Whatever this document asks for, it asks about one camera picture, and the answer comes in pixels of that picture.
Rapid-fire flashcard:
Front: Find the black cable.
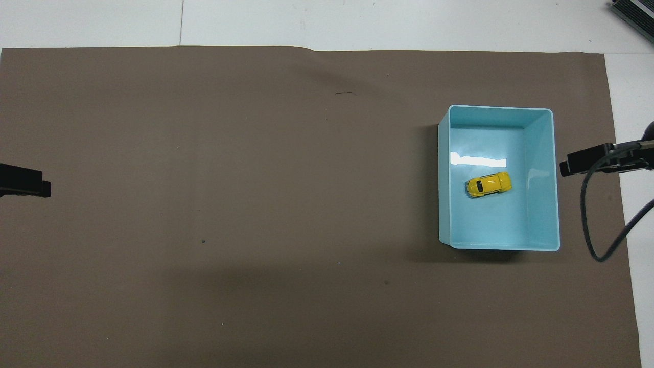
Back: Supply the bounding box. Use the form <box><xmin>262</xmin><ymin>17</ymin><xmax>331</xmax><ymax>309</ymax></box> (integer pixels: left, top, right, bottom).
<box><xmin>580</xmin><ymin>141</ymin><xmax>654</xmax><ymax>263</ymax></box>

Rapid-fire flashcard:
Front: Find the grey ribbed device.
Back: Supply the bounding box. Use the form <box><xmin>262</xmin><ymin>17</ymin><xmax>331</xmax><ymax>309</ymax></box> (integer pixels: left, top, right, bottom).
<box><xmin>607</xmin><ymin>0</ymin><xmax>654</xmax><ymax>32</ymax></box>

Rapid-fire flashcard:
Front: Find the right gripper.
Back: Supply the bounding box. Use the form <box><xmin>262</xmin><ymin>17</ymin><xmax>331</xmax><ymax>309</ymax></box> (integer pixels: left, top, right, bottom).
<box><xmin>615</xmin><ymin>121</ymin><xmax>654</xmax><ymax>173</ymax></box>

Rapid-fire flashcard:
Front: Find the light blue plastic bin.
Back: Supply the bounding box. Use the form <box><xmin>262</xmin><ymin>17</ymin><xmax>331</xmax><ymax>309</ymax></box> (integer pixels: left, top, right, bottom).
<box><xmin>437</xmin><ymin>105</ymin><xmax>561</xmax><ymax>252</ymax></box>

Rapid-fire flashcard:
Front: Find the yellow toy beetle car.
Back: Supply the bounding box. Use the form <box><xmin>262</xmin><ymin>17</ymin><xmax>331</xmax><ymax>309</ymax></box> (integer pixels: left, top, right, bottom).
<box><xmin>465</xmin><ymin>171</ymin><xmax>512</xmax><ymax>198</ymax></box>

